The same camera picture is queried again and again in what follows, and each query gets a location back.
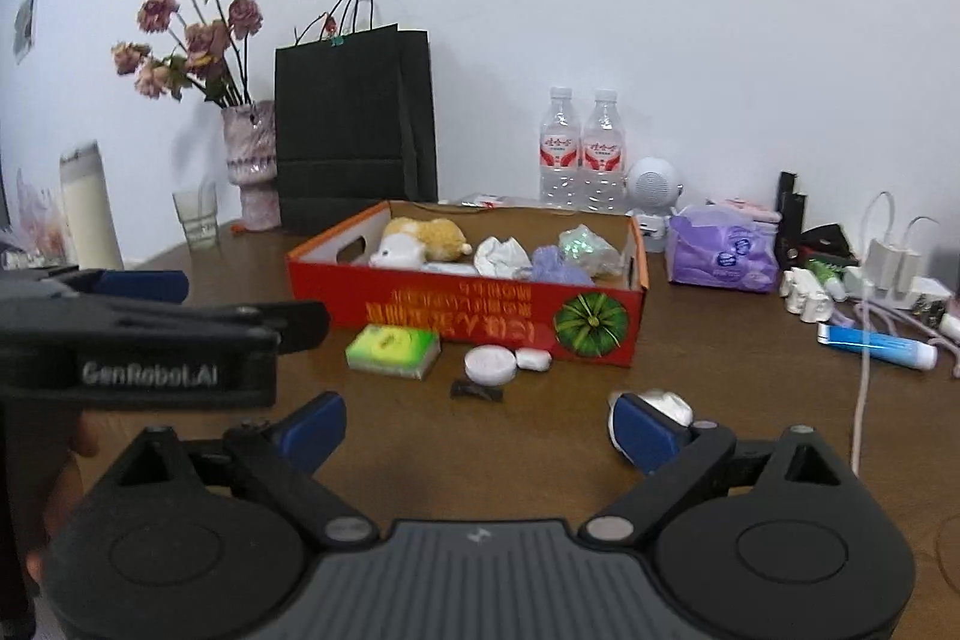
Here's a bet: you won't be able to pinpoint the black paper bag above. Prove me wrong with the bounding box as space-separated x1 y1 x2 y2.
274 0 440 236

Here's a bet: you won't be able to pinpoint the white round speaker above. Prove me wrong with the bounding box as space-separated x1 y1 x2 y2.
624 158 685 251

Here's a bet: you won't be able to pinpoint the white power strip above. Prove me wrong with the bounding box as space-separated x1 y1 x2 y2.
904 278 955 315

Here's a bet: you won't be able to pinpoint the red cardboard box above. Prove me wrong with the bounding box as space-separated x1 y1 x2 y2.
287 199 650 369

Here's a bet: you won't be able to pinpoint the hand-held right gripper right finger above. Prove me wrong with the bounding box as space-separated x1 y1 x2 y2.
579 394 863 551

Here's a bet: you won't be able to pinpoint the green tissue packet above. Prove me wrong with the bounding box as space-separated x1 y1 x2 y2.
345 323 442 381

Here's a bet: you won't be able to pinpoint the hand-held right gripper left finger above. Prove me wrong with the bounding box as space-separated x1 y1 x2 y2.
112 391 380 552

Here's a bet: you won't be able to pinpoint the person's left hand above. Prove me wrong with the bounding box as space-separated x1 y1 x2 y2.
22 415 102 585

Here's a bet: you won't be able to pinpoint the white charging cable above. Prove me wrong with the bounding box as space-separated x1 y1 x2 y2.
851 190 901 472
900 215 940 251

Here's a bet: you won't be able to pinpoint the wall picture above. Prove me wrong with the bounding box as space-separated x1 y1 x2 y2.
13 0 40 65

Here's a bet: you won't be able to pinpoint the blue toothpaste tube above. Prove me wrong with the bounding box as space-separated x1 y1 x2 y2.
816 321 940 371

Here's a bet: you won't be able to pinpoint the purple cable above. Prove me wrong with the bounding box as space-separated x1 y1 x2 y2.
832 299 960 378

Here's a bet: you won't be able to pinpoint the clear drinking glass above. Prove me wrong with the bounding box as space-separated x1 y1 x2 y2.
172 182 220 251

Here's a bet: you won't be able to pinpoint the cream thermos bottle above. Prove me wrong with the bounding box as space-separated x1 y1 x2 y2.
58 140 125 272

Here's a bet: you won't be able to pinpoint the pink and white packet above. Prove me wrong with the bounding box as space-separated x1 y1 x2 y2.
718 197 781 223

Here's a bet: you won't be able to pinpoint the black pouch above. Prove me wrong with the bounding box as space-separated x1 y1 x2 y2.
796 224 860 266

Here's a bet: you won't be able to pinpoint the black hair clip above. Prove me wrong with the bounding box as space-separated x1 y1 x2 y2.
450 379 507 402

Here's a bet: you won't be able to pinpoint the white power adapter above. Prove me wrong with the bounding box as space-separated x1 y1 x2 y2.
866 239 925 295

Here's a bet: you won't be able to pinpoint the pink mottled vase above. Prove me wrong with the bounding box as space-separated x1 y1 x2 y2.
221 100 282 231

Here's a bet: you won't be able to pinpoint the white round cap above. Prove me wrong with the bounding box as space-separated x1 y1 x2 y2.
463 345 518 386

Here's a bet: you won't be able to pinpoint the white and red flat packet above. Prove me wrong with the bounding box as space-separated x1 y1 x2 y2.
456 192 542 211

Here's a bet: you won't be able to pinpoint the purple tissue pack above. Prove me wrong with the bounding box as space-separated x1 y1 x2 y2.
666 203 781 295

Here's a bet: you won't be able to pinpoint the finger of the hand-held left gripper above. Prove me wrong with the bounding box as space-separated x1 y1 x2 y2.
0 265 190 315
0 299 331 356

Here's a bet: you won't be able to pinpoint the black upright device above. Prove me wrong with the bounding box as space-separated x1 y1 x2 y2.
776 171 809 270

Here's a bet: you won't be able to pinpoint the purple knitted pouch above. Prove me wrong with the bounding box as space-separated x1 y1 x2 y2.
529 245 597 287

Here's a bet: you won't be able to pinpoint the iridescent plastic bag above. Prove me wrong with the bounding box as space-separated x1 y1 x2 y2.
559 224 625 277

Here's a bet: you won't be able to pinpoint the white tissue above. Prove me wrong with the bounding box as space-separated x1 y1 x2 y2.
474 235 535 277
609 389 695 461

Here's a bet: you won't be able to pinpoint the dried pink roses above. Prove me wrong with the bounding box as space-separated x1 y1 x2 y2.
112 0 265 110

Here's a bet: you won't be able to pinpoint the clear water bottle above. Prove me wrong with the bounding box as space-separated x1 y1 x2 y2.
538 86 584 210
582 89 627 214

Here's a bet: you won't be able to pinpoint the white and tan plush toy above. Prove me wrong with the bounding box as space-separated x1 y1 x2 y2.
367 218 475 270

